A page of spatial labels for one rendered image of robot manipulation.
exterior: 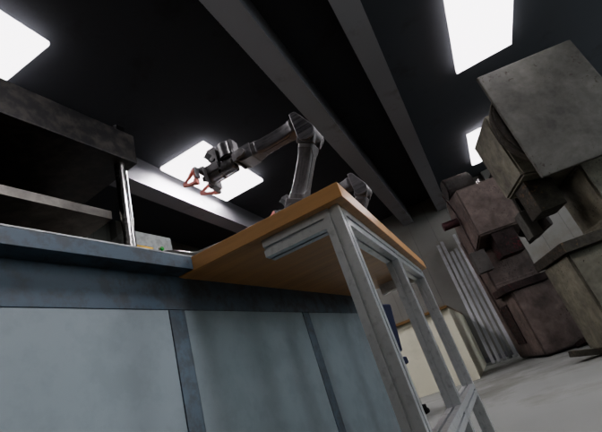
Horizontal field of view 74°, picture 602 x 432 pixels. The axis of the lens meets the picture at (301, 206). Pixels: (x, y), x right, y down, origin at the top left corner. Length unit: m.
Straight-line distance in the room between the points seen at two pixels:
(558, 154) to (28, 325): 3.64
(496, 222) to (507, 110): 1.91
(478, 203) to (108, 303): 5.00
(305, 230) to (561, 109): 3.35
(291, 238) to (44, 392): 0.55
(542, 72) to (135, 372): 3.95
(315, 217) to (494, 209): 4.71
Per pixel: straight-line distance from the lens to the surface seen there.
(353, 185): 1.86
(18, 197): 2.08
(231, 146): 1.50
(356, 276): 0.88
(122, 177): 2.34
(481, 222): 5.46
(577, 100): 4.15
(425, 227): 8.14
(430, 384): 5.38
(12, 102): 2.20
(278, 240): 0.97
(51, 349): 0.86
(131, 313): 0.97
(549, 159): 3.81
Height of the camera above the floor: 0.39
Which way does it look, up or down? 25 degrees up
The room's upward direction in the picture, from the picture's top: 19 degrees counter-clockwise
